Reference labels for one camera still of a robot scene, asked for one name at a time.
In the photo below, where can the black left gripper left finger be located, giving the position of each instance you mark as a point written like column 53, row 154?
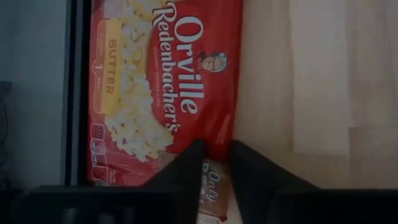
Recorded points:
column 186, row 180

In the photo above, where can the red Orville popcorn bag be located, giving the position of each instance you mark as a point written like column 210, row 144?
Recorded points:
column 216, row 186
column 186, row 62

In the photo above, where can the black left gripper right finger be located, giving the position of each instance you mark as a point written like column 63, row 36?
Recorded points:
column 258, row 180

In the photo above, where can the black aluminium rig frame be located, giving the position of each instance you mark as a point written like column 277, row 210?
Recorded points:
column 81, row 93

